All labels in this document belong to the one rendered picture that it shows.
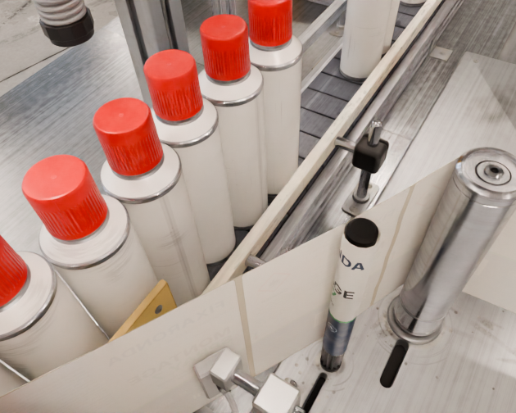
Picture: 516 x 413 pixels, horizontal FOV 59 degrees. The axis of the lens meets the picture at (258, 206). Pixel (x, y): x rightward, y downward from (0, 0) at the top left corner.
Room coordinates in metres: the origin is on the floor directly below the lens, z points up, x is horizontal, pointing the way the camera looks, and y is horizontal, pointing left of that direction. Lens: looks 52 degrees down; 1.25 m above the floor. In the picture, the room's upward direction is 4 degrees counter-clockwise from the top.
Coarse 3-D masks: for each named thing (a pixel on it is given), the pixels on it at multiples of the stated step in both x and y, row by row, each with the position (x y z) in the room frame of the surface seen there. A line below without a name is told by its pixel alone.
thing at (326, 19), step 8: (336, 0) 0.54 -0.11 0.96; (344, 0) 0.54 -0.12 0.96; (328, 8) 0.53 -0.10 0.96; (336, 8) 0.52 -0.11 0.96; (344, 8) 0.54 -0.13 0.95; (320, 16) 0.51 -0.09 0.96; (328, 16) 0.51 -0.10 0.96; (336, 16) 0.52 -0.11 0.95; (312, 24) 0.49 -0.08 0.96; (320, 24) 0.49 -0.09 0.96; (328, 24) 0.51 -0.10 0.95; (304, 32) 0.48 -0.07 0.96; (312, 32) 0.48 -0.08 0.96; (320, 32) 0.49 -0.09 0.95; (304, 40) 0.46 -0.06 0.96; (312, 40) 0.47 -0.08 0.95; (304, 48) 0.46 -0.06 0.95
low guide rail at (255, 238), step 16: (432, 0) 0.61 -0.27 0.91; (416, 16) 0.57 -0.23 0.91; (416, 32) 0.56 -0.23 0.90; (400, 48) 0.50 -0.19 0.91; (384, 64) 0.47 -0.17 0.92; (368, 80) 0.44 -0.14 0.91; (368, 96) 0.42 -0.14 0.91; (352, 112) 0.39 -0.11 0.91; (336, 128) 0.36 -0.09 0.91; (320, 144) 0.34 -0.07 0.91; (320, 160) 0.33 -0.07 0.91; (304, 176) 0.30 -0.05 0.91; (288, 192) 0.28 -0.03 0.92; (272, 208) 0.26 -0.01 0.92; (288, 208) 0.27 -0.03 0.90; (256, 224) 0.24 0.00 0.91; (272, 224) 0.25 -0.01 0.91; (256, 240) 0.23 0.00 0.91; (240, 256) 0.21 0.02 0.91; (224, 272) 0.20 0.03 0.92; (240, 272) 0.20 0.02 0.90; (208, 288) 0.18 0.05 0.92
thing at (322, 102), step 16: (400, 16) 0.64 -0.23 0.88; (432, 16) 0.64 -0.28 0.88; (400, 32) 0.60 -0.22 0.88; (336, 64) 0.53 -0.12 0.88; (320, 80) 0.50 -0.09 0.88; (336, 80) 0.49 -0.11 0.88; (352, 80) 0.49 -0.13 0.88; (384, 80) 0.49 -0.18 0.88; (304, 96) 0.47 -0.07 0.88; (320, 96) 0.46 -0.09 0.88; (336, 96) 0.46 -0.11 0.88; (352, 96) 0.46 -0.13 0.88; (304, 112) 0.43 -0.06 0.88; (320, 112) 0.43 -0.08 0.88; (336, 112) 0.43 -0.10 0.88; (304, 128) 0.41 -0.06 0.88; (320, 128) 0.40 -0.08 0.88; (352, 128) 0.42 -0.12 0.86; (304, 144) 0.38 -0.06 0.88; (304, 160) 0.35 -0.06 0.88; (304, 192) 0.31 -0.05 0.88; (240, 240) 0.25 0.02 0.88; (208, 272) 0.22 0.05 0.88
